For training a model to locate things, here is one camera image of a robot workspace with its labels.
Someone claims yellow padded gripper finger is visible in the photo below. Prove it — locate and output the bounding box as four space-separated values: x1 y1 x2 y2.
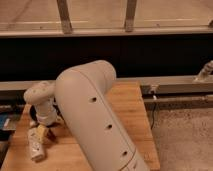
36 125 49 143

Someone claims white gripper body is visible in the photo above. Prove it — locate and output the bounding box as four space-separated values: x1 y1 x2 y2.
35 105 57 126

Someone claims red pepper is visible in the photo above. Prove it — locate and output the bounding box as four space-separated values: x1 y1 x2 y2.
47 130 56 141

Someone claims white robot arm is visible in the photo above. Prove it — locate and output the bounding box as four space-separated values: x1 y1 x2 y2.
24 60 150 171

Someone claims dark round plate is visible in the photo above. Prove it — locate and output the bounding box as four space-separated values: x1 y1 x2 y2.
29 106 39 123

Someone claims metal window frame rail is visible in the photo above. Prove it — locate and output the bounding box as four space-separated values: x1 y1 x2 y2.
0 0 213 37

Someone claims black cable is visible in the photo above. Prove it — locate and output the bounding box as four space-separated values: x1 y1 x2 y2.
149 94 159 131

